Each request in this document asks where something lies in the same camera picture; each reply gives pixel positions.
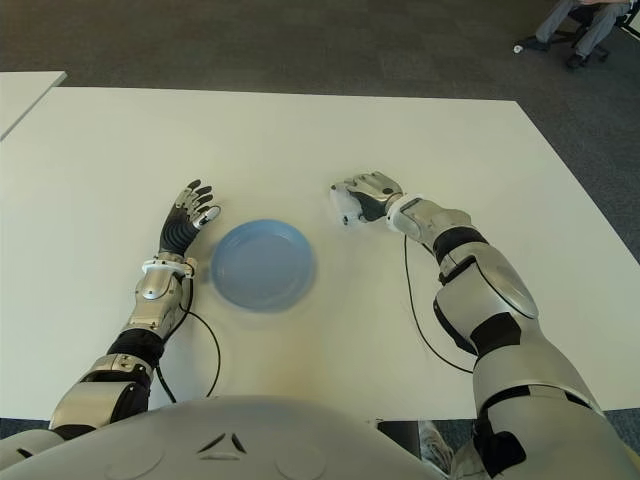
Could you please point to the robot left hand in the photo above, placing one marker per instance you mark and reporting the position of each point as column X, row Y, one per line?
column 175, row 235

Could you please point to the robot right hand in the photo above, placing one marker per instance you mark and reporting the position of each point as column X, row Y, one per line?
column 375, row 192

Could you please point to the white charger block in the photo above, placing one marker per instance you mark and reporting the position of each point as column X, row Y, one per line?
column 345, row 205

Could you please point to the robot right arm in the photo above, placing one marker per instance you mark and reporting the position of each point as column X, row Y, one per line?
column 500, row 280

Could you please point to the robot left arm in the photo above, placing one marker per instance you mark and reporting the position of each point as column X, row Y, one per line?
column 155, row 290

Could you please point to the blue round plate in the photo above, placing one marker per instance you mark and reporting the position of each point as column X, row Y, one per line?
column 262, row 267

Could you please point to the white side table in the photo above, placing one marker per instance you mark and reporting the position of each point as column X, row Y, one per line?
column 25, row 95

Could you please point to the grey robot torso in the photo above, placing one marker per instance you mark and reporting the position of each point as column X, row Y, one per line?
column 250, row 440

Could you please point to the black office chair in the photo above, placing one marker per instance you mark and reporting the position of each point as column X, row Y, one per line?
column 557, row 34

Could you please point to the seated person in grey trousers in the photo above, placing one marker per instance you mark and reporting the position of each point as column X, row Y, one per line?
column 552, row 20

